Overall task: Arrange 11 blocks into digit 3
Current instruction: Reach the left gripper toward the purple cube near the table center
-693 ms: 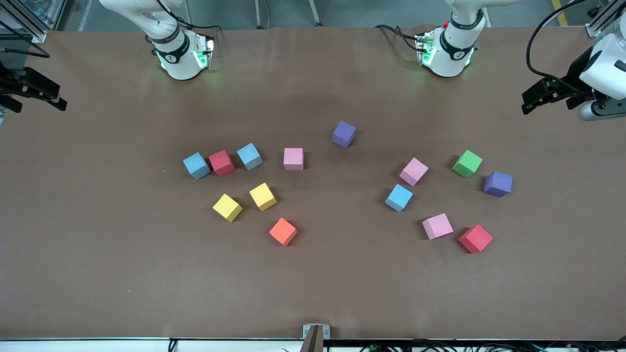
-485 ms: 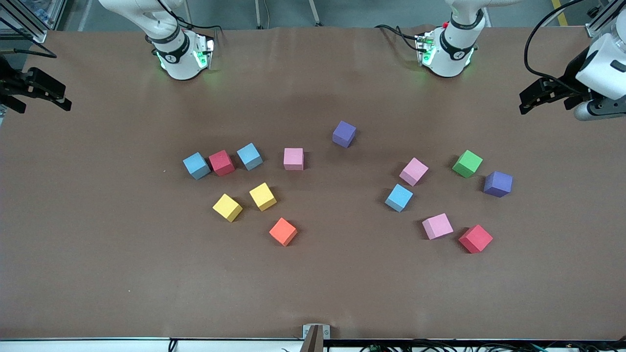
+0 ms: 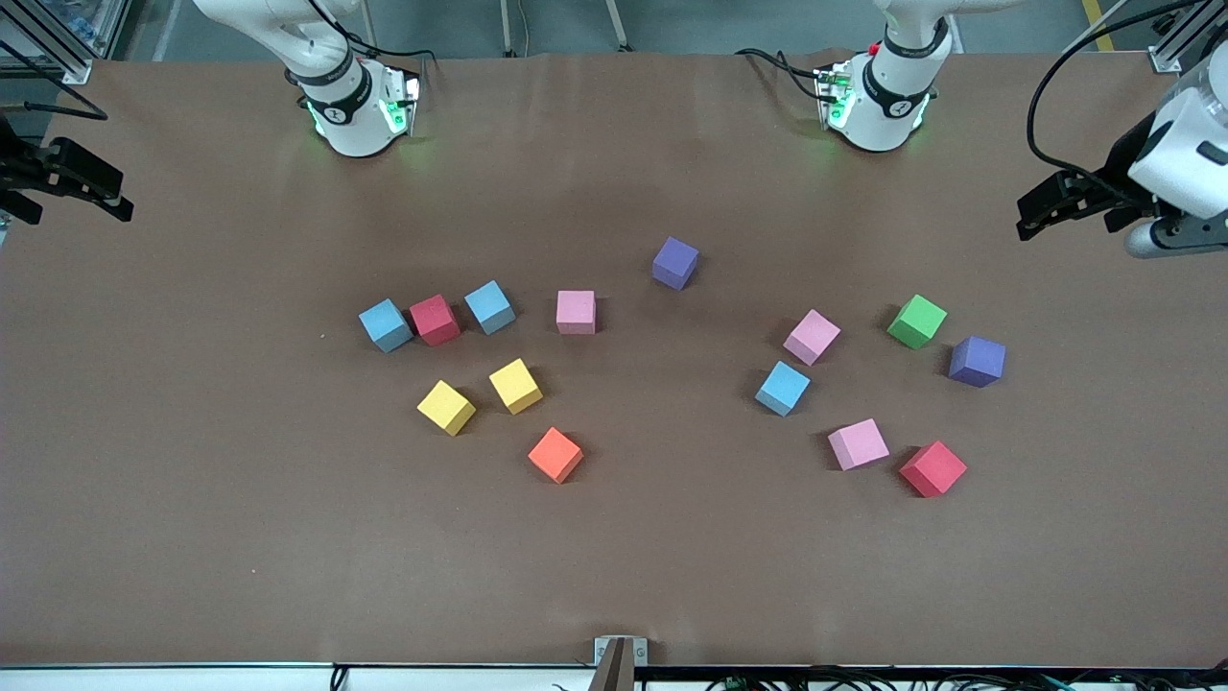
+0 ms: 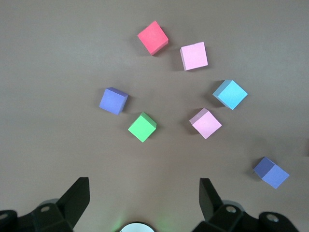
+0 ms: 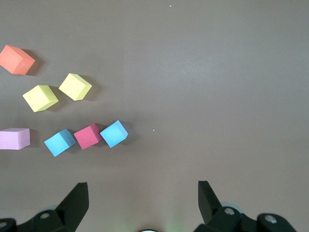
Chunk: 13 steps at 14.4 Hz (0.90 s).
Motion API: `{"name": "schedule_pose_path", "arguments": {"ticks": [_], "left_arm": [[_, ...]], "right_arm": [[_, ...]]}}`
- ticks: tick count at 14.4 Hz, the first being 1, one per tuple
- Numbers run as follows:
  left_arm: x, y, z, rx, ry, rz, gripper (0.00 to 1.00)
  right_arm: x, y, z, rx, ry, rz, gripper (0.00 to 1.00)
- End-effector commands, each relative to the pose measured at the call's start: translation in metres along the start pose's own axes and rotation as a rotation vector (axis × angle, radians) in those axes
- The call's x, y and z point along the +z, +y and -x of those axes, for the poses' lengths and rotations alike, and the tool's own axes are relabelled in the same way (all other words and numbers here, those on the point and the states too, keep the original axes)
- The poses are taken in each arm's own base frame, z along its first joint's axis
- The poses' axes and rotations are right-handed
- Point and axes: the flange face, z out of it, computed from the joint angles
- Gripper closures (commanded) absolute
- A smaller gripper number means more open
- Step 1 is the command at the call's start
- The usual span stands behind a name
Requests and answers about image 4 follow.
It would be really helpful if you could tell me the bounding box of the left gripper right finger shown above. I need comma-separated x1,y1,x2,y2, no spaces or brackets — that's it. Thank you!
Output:
193,178,300,232

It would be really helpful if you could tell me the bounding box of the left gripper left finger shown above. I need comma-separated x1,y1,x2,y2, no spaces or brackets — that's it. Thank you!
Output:
0,177,90,232

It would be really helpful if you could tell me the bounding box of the purple foam cube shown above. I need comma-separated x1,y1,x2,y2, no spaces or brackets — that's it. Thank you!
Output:
98,87,129,116
253,156,290,189

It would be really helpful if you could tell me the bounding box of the blue foam cube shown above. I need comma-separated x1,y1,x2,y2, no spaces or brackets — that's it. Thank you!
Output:
212,79,249,111

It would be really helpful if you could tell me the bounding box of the pink foam cube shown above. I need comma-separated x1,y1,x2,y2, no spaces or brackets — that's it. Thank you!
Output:
189,107,223,140
180,41,209,72

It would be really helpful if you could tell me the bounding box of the green foam cube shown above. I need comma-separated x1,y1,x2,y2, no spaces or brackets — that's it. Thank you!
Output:
127,112,157,144

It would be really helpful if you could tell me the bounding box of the brown table mat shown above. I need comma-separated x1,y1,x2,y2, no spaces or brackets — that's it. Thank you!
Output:
0,0,309,232

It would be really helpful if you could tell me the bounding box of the red foam cube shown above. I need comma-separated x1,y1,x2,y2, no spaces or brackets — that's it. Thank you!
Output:
137,20,169,57

